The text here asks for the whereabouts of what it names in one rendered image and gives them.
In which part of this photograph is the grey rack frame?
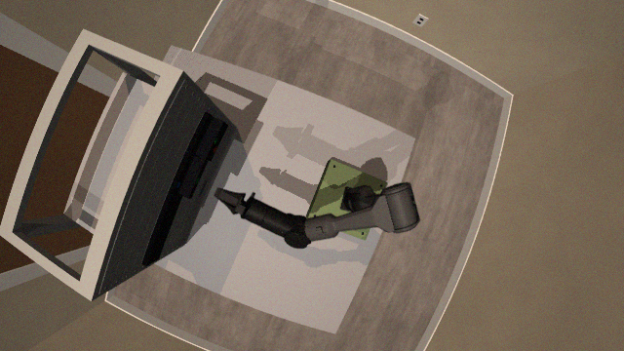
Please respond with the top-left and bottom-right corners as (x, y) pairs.
(0, 30), (237, 301)

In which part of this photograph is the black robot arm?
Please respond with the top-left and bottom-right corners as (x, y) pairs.
(260, 182), (420, 249)

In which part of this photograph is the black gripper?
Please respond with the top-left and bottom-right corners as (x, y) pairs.
(214, 188), (269, 226)

